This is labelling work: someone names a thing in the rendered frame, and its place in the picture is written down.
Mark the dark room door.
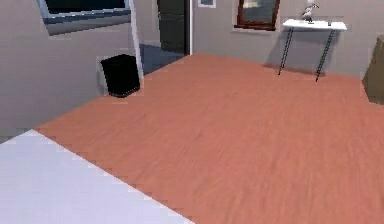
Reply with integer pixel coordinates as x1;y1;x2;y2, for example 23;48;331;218
156;0;187;55

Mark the white table with black legs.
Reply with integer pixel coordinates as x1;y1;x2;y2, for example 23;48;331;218
277;18;348;83

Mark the brown framed window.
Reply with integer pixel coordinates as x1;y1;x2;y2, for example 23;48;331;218
234;0;281;32

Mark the small white framed picture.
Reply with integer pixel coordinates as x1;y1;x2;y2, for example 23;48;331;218
197;0;217;9

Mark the black waste bin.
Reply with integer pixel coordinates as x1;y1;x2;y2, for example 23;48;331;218
100;53;141;99

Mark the grey desk lamp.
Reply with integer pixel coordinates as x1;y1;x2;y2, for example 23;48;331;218
301;2;320;24

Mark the brown wooden cupboard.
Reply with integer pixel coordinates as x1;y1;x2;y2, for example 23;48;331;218
362;33;384;105

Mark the white framed window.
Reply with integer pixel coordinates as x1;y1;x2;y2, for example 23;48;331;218
36;0;132;25

